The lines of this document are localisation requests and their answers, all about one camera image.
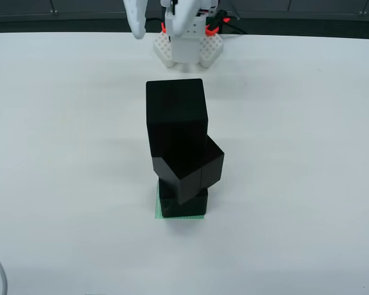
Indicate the black cube with ridged lines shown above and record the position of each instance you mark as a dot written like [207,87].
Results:
[212,166]

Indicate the white perforated base block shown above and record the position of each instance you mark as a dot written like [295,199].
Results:
[212,50]
[163,50]

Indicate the smooth black cube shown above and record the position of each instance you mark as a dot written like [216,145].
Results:
[196,206]
[175,120]

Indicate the green striped square marker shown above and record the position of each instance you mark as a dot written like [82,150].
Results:
[156,209]

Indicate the black orange clamp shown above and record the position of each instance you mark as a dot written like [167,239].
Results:
[163,27]
[218,21]

